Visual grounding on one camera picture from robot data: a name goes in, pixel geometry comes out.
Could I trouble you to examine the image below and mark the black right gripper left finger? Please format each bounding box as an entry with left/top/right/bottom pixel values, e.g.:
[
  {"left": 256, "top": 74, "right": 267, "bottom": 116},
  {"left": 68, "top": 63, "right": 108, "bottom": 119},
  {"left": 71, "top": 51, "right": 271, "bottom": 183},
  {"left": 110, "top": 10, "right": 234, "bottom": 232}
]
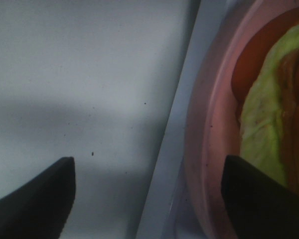
[{"left": 0, "top": 157, "right": 76, "bottom": 239}]

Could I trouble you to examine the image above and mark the white microwave oven body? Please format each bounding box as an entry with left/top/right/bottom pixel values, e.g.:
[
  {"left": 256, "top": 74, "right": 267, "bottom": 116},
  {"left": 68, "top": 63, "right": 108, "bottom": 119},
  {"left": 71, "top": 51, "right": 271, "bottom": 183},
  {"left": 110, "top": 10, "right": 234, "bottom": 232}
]
[{"left": 0, "top": 0, "right": 233, "bottom": 239}]

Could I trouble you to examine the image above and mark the toy sandwich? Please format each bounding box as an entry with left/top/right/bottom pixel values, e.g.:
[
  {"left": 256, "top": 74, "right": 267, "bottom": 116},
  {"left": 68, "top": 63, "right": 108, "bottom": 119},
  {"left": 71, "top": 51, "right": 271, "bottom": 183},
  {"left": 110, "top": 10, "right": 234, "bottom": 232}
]
[{"left": 231, "top": 7, "right": 299, "bottom": 195}]

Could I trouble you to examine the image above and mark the pink round plate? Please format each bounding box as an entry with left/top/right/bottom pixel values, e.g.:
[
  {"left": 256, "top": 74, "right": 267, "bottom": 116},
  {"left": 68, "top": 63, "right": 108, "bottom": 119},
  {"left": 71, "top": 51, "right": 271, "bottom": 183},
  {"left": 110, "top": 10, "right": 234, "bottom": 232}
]
[{"left": 184, "top": 0, "right": 299, "bottom": 239}]

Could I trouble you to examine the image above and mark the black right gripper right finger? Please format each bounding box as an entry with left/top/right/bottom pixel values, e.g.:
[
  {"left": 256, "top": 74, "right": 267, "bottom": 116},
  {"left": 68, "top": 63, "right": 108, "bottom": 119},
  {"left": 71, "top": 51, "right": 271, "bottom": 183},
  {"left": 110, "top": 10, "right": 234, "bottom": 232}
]
[{"left": 221, "top": 155, "right": 299, "bottom": 239}]

